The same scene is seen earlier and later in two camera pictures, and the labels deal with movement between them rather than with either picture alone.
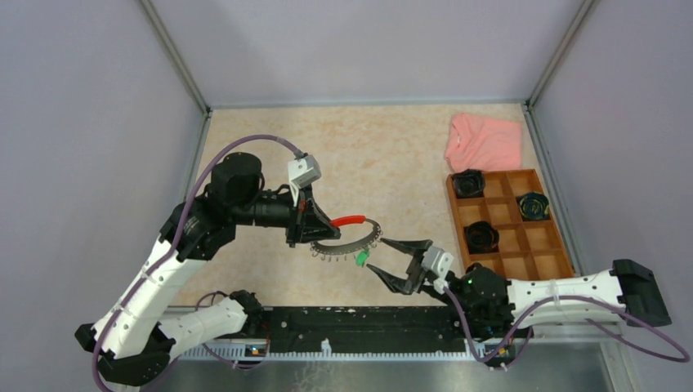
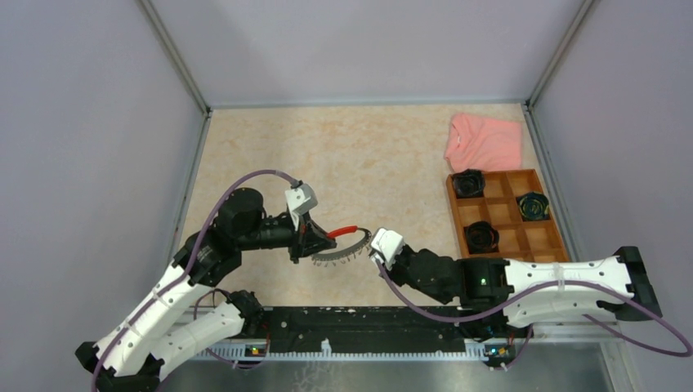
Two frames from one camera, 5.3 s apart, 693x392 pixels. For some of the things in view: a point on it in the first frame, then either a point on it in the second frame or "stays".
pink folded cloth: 485,144 stays
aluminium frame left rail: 191,82 stays
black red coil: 481,238 stays
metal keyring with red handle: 368,243 → 337,258
